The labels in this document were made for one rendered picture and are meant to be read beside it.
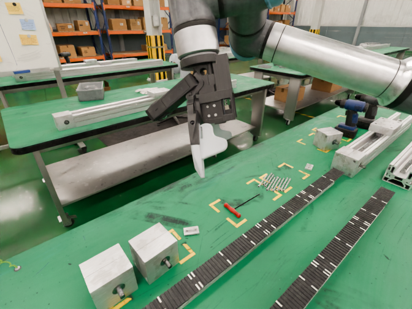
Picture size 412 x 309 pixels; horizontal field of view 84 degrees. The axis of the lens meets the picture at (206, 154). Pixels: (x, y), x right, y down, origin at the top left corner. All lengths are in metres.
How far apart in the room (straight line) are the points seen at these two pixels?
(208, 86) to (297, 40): 0.21
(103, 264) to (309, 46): 0.67
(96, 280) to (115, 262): 0.05
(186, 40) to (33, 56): 2.61
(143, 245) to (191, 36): 0.52
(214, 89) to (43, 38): 2.63
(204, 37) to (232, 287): 0.60
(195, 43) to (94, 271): 0.55
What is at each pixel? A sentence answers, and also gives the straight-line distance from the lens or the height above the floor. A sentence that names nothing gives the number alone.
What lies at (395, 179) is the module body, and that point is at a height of 0.78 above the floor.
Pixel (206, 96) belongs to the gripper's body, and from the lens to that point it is 0.40.
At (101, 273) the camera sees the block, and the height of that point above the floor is 0.87.
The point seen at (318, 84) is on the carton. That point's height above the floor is 0.34.
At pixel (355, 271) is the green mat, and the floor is 0.78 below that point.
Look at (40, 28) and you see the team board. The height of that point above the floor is 1.34.
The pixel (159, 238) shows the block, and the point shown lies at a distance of 0.69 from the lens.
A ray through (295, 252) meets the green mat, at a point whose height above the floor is 0.78.
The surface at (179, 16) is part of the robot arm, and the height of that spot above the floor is 1.40.
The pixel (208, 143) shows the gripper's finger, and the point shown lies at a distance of 0.38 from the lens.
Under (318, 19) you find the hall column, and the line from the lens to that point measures 12.42.
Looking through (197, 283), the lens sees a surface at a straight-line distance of 0.67.
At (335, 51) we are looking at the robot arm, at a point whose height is 1.34.
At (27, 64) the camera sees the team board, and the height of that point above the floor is 1.04.
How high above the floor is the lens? 1.39
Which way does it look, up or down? 30 degrees down
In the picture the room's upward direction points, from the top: straight up
